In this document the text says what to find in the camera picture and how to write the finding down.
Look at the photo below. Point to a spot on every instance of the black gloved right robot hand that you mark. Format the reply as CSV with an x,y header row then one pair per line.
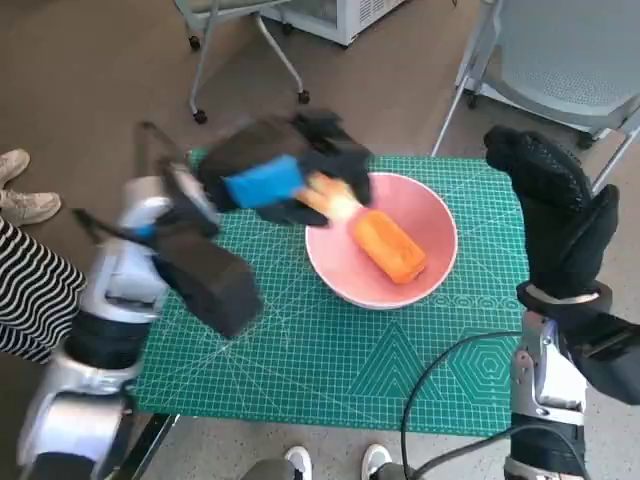
x,y
560,220

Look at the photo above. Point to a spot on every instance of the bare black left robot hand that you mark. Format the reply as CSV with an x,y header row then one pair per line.
x,y
260,160

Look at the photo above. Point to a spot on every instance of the round toy bread bun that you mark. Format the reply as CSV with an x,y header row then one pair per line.
x,y
332,200

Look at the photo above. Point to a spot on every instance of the pink bowl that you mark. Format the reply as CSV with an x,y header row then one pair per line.
x,y
340,270

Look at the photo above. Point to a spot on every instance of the braided toy bread loaf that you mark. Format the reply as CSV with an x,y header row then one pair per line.
x,y
390,247

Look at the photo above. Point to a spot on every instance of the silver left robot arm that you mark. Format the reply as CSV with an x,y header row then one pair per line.
x,y
115,300

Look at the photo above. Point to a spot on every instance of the grey chair with casters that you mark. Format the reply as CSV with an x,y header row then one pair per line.
x,y
200,117

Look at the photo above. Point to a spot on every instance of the white cabinet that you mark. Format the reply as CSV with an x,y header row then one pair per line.
x,y
350,25

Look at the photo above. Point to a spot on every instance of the grey mesh chair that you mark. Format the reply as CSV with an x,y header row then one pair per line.
x,y
560,55

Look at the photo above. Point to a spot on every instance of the green cutting mat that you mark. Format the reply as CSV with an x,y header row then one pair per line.
x,y
310,370

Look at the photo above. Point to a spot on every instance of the person's beige shoe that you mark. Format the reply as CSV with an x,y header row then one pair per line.
x,y
30,207
12,165

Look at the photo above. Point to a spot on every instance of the person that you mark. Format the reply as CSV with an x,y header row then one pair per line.
x,y
30,290

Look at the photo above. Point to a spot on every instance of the white shoe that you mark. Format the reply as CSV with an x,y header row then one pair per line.
x,y
298,457
376,455

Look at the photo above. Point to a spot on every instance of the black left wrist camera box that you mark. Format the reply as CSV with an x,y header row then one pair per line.
x,y
215,285

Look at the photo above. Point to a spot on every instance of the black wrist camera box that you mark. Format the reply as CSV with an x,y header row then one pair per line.
x,y
215,285
615,365

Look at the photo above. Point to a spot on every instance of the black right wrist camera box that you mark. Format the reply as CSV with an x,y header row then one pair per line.
x,y
615,365

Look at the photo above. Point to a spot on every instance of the metal table frame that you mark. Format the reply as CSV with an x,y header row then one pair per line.
x,y
145,450

